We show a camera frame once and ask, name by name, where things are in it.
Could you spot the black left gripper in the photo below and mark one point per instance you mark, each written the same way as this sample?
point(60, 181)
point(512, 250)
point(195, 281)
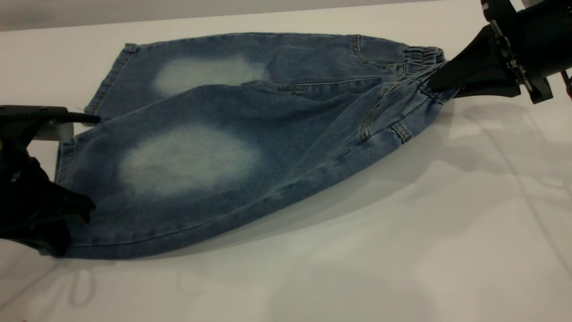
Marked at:
point(18, 188)

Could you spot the blue denim shorts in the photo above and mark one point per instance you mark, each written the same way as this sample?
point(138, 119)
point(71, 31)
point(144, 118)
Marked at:
point(268, 147)

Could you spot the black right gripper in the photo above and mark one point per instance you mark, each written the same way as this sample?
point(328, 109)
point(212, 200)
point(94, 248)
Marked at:
point(545, 36)

